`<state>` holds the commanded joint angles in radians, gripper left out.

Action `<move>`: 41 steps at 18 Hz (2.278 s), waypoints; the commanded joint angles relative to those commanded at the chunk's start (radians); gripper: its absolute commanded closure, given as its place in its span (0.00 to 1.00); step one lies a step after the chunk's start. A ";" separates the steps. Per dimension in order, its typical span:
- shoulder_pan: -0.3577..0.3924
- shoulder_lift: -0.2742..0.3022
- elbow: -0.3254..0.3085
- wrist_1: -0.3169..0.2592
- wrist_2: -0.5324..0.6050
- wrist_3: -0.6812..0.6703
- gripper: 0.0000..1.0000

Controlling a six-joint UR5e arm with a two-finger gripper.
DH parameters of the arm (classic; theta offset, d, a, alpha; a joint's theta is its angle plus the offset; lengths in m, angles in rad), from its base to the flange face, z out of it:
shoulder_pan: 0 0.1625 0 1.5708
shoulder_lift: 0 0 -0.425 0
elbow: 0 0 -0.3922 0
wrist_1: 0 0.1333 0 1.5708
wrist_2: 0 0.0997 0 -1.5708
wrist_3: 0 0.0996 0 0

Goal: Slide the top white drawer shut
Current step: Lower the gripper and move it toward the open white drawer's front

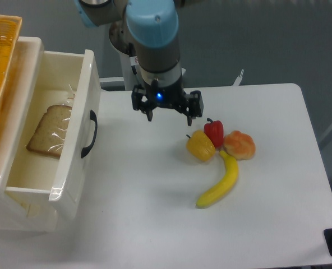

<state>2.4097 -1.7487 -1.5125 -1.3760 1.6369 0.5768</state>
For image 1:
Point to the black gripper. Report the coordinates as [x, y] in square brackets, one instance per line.
[146, 97]

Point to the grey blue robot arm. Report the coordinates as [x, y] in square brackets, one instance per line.
[148, 31]

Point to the white drawer cabinet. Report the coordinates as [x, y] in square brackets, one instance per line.
[17, 212]

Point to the yellow bell pepper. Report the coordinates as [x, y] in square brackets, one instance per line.
[200, 146]

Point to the red bell pepper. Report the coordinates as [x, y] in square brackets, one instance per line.
[214, 130]

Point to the orange bread roll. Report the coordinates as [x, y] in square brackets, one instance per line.
[239, 145]

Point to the yellow banana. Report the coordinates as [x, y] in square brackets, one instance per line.
[224, 186]

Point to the bread slice in plastic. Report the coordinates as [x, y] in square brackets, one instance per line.
[50, 133]

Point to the white bracket behind table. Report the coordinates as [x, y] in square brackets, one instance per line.
[239, 78]

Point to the black top drawer handle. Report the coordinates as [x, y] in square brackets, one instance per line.
[92, 135]

